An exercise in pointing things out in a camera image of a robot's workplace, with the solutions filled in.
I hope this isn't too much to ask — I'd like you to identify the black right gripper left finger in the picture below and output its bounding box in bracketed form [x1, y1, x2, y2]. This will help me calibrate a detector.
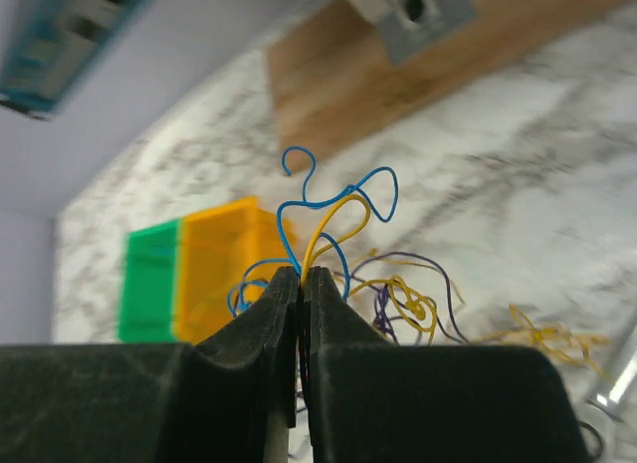
[1, 267, 299, 462]

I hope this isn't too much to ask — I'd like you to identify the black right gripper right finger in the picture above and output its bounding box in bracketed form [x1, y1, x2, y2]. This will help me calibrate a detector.
[299, 267, 590, 462]

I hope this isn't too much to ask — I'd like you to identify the purple cable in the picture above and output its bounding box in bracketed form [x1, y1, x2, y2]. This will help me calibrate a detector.
[293, 248, 469, 414]

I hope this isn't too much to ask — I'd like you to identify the green plastic bin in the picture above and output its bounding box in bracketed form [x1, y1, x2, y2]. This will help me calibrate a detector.
[117, 220, 179, 344]

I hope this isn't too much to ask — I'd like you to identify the yellow plastic bin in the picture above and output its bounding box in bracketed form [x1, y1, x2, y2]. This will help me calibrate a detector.
[172, 196, 288, 344]

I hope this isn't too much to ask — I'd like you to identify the wooden board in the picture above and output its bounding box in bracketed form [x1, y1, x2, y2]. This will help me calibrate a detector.
[266, 0, 633, 158]

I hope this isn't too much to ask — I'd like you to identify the grey metal stand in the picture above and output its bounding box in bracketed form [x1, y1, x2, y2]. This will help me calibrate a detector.
[347, 0, 477, 65]

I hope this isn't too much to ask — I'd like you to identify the network switch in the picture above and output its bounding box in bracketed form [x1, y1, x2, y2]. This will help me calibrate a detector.
[1, 0, 150, 120]

